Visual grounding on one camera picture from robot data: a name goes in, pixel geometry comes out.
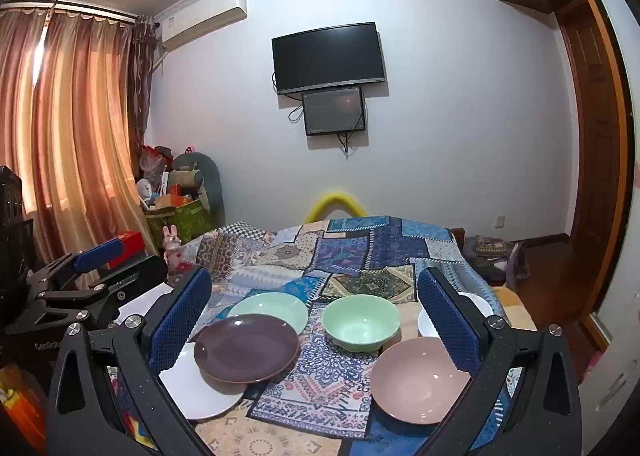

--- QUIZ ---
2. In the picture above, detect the white cloth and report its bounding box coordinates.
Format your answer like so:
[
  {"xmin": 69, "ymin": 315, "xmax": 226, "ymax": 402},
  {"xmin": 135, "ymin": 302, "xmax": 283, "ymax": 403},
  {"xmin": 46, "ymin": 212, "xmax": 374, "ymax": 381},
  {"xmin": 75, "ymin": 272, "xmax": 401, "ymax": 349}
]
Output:
[{"xmin": 116, "ymin": 281, "xmax": 174, "ymax": 333}]

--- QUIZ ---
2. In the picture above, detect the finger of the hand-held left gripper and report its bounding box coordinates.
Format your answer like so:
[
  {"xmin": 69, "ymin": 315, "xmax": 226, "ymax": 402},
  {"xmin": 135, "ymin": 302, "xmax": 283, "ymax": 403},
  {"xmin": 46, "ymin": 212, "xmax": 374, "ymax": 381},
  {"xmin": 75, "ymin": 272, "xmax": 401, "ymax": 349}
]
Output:
[
  {"xmin": 27, "ymin": 241, "xmax": 126, "ymax": 299},
  {"xmin": 45, "ymin": 255, "xmax": 170, "ymax": 331}
]

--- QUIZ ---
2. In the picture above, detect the orange pink curtain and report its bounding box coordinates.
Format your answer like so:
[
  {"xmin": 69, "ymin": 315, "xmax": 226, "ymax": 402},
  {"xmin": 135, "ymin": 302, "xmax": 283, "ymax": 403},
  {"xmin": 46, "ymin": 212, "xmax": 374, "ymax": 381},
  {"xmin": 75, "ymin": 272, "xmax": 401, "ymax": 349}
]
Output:
[{"xmin": 0, "ymin": 6, "xmax": 151, "ymax": 277}]

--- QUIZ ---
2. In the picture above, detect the green plate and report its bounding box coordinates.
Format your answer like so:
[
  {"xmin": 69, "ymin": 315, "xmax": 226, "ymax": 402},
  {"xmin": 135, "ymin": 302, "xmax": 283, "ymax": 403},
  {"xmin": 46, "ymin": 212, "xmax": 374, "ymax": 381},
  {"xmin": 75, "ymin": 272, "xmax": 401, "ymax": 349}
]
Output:
[{"xmin": 226, "ymin": 292, "xmax": 310, "ymax": 337}]

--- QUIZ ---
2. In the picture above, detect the yellow foam tube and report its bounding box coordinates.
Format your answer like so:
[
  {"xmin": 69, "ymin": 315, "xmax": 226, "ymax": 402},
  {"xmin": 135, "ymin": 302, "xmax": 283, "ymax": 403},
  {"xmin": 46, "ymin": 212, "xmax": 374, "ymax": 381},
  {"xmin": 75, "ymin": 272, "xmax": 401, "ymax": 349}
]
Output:
[{"xmin": 305, "ymin": 191, "xmax": 368, "ymax": 224}]

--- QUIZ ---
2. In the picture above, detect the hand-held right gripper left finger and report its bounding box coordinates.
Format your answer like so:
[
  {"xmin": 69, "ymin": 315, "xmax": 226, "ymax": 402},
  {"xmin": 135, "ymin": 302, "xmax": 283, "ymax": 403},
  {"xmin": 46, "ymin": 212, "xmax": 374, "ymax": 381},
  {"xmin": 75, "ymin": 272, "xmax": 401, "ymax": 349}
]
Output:
[{"xmin": 46, "ymin": 266, "xmax": 216, "ymax": 456}]

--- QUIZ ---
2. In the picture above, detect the patchwork tablecloth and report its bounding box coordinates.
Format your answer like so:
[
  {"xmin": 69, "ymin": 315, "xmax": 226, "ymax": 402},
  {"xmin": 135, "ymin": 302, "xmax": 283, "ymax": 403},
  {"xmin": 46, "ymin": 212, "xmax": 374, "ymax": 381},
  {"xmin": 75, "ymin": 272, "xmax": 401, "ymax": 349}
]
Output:
[{"xmin": 107, "ymin": 216, "xmax": 526, "ymax": 456}]

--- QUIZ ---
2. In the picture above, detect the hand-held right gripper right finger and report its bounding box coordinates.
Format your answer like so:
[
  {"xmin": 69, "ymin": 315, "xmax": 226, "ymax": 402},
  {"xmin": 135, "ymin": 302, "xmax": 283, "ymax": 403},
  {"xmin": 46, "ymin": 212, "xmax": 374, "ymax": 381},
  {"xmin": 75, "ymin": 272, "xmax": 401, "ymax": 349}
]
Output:
[{"xmin": 417, "ymin": 266, "xmax": 585, "ymax": 456}]

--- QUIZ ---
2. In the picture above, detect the pink bunny toy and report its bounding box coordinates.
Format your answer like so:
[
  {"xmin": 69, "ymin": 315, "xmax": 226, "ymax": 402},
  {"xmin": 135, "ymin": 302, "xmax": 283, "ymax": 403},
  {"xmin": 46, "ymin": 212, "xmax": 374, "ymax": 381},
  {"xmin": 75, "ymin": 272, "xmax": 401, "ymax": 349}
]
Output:
[{"xmin": 162, "ymin": 225, "xmax": 184, "ymax": 281}]

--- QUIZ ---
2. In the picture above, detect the brown patterned curtain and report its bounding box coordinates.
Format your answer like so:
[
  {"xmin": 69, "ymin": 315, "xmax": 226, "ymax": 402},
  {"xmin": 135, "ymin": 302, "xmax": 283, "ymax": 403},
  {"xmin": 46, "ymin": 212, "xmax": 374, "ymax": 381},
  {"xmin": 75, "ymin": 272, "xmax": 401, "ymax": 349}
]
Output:
[{"xmin": 131, "ymin": 14, "xmax": 157, "ymax": 167}]

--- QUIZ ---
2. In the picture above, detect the green storage bag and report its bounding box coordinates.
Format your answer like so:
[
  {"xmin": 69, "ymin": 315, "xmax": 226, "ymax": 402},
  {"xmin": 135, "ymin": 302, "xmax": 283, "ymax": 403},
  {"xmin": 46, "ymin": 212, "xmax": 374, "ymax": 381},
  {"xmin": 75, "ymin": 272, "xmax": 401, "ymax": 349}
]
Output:
[{"xmin": 146, "ymin": 198, "xmax": 208, "ymax": 244}]

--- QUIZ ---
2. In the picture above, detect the green bowl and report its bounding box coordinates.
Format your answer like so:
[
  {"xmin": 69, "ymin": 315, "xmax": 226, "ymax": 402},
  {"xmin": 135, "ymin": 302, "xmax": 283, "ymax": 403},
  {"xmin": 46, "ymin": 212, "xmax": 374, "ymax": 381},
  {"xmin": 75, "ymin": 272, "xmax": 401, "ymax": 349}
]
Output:
[{"xmin": 321, "ymin": 295, "xmax": 401, "ymax": 353}]

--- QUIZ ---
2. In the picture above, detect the red box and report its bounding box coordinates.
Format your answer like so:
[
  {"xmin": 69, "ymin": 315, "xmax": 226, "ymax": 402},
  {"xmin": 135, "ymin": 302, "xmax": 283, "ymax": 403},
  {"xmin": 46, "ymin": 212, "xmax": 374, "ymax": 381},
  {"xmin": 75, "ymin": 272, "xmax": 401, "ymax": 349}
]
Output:
[{"xmin": 107, "ymin": 231, "xmax": 144, "ymax": 267}]

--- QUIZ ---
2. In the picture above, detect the dark patterned bag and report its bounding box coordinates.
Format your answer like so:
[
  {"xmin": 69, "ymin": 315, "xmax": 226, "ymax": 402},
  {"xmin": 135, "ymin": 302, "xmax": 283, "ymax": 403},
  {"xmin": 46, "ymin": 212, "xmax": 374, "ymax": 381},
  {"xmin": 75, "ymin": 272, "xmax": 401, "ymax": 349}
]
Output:
[{"xmin": 462, "ymin": 235, "xmax": 526, "ymax": 287}]

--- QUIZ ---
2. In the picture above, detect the white air conditioner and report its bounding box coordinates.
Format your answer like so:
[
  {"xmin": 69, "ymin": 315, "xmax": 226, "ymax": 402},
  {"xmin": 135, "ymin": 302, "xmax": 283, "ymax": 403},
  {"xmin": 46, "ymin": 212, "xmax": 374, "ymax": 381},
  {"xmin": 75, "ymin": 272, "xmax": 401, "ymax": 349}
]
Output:
[{"xmin": 159, "ymin": 0, "xmax": 248, "ymax": 54}]

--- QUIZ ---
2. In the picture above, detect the red plastic bag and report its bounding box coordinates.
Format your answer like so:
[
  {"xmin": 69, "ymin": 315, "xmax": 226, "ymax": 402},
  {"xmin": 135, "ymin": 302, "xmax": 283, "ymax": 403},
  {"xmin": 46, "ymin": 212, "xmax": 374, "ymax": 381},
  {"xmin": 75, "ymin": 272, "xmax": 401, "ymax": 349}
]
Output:
[{"xmin": 140, "ymin": 145, "xmax": 174, "ymax": 173}]

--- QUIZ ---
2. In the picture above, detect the orange yellow bag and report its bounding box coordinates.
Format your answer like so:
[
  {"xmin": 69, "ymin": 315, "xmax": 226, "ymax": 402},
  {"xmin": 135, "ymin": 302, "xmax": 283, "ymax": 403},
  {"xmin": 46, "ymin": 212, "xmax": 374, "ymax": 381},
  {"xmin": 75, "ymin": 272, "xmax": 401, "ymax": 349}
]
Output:
[{"xmin": 0, "ymin": 365, "xmax": 47, "ymax": 453}]

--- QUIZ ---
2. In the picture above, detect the small black monitor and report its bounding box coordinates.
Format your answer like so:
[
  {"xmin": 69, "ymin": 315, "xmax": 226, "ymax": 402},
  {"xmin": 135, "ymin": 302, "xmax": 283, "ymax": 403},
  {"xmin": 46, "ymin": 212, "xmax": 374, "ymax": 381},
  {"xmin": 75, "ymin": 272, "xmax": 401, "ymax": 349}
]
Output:
[{"xmin": 301, "ymin": 86, "xmax": 368, "ymax": 137}]

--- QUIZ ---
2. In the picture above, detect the grey green plush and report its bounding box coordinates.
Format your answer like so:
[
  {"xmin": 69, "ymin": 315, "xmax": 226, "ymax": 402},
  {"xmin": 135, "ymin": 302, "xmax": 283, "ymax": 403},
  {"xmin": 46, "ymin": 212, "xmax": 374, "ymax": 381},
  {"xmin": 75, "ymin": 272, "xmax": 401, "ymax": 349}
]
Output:
[{"xmin": 172, "ymin": 151, "xmax": 224, "ymax": 214}]

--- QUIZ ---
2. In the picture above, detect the white bowl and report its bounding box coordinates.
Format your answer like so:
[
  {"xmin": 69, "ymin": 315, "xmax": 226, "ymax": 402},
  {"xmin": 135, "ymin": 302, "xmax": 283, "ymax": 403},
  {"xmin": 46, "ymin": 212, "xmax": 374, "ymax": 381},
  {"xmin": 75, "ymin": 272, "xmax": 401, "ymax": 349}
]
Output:
[{"xmin": 417, "ymin": 292, "xmax": 493, "ymax": 339}]

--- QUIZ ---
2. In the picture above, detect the white plate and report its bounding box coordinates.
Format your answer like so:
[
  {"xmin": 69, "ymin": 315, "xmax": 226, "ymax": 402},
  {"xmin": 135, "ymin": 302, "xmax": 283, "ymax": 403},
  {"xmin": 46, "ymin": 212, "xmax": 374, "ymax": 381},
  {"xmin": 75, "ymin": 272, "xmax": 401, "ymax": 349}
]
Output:
[{"xmin": 159, "ymin": 342, "xmax": 251, "ymax": 421}]

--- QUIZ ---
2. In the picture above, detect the wooden door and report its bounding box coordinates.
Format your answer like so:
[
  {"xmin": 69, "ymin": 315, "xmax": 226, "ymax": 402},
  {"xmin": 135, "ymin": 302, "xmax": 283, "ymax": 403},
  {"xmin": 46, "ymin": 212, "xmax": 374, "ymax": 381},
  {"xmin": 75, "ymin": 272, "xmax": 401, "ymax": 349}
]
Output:
[{"xmin": 555, "ymin": 0, "xmax": 632, "ymax": 287}]

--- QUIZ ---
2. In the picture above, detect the black wall television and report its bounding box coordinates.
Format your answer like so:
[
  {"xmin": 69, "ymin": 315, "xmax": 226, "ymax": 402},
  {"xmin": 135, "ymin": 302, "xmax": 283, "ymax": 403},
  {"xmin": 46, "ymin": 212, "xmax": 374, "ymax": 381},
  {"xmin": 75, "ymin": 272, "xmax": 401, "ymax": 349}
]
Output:
[{"xmin": 271, "ymin": 22, "xmax": 386, "ymax": 96}]

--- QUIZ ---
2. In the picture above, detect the pink bowl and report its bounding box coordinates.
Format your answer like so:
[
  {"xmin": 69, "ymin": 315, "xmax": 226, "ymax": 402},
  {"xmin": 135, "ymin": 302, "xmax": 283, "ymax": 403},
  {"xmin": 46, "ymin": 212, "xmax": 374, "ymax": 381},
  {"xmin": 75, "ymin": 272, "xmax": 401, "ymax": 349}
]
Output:
[{"xmin": 371, "ymin": 337, "xmax": 473, "ymax": 424}]

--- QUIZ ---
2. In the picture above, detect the purple plate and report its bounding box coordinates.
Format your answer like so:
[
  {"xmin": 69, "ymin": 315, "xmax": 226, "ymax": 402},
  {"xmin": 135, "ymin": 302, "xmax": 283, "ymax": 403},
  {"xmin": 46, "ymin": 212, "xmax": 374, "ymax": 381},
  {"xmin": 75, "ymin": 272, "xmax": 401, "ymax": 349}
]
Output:
[{"xmin": 193, "ymin": 314, "xmax": 300, "ymax": 384}]

